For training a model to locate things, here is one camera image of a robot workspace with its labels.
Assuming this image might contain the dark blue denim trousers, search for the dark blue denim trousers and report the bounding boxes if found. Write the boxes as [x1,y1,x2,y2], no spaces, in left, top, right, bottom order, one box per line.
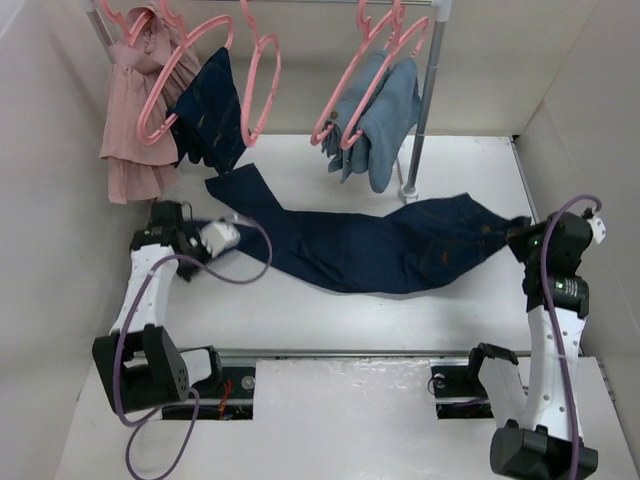
[205,164,531,295]

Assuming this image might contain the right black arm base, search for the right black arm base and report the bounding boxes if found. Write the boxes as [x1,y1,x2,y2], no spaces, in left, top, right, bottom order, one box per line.
[427,364,493,420]

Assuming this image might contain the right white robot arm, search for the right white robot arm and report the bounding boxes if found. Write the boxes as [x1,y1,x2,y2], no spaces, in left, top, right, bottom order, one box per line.
[462,212,599,479]

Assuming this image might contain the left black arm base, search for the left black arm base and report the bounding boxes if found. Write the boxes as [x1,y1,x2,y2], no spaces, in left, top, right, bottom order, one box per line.
[158,362,257,421]

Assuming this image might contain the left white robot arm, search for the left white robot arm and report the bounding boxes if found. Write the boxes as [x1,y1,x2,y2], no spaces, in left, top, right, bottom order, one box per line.
[92,201,224,416]

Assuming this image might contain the empty pink hanger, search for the empty pink hanger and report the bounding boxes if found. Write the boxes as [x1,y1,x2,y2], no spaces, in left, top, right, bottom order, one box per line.
[238,0,282,147]

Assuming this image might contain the pink hanger with shorts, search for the pink hanger with shorts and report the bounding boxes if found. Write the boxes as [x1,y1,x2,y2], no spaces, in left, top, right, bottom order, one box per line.
[136,0,236,146]

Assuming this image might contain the pink hanger with skirt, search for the pink hanger with skirt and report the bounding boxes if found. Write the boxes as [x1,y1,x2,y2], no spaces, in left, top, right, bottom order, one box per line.
[100,0,157,53]

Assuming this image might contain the pink hanger left jeans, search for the pink hanger left jeans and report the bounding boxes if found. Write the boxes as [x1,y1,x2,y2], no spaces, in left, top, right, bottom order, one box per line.
[310,0,402,146]

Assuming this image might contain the pink hanger jeans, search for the pink hanger jeans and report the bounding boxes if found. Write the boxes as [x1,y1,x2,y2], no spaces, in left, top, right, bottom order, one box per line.
[310,0,402,146]
[340,0,430,150]

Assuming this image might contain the pink hanger right jeans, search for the pink hanger right jeans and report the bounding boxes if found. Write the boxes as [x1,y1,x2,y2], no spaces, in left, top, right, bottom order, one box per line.
[340,0,430,150]

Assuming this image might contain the pink pleated skirt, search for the pink pleated skirt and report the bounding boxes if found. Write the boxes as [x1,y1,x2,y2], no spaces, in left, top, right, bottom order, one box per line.
[100,1,181,204]

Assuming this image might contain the hanging dark denim shorts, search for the hanging dark denim shorts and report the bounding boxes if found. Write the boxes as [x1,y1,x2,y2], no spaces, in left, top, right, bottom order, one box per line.
[167,47,246,175]

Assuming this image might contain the metal clothes rack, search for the metal clothes rack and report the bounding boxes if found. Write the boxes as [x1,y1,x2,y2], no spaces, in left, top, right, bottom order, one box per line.
[79,0,454,204]

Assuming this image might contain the light blue jeans left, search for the light blue jeans left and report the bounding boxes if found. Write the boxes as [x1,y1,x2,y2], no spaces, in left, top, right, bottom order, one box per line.
[321,49,387,183]

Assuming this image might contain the light blue jeans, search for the light blue jeans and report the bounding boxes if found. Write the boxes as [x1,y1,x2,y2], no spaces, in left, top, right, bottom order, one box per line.
[358,57,421,194]
[321,49,387,183]

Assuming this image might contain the light blue jeans right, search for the light blue jeans right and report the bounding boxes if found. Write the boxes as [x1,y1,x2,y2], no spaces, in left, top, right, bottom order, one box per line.
[358,57,421,194]

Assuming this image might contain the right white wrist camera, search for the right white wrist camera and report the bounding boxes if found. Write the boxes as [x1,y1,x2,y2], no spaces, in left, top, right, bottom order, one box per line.
[586,214,607,245]

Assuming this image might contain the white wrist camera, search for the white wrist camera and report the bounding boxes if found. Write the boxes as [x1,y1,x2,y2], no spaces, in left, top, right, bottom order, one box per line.
[200,221,240,258]
[586,214,607,245]

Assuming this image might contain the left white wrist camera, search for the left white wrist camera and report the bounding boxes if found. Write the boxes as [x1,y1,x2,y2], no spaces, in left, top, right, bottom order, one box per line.
[200,221,240,258]

